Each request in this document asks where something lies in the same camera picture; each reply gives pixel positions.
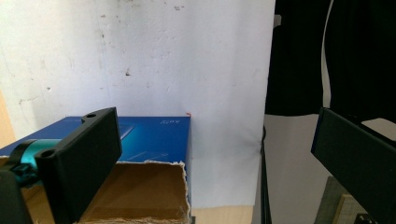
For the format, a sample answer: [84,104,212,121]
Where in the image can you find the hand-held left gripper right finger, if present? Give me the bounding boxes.
[310,106,396,224]

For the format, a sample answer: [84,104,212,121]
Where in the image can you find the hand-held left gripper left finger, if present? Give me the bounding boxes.
[34,106,123,224]

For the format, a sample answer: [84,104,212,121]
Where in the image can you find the blue cardboard box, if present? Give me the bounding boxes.
[0,113,193,224]

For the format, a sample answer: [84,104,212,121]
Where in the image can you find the black metal stand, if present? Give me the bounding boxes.
[260,125,273,224]

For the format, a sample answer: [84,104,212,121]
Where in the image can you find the white paper sheet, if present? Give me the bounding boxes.
[0,0,276,209]

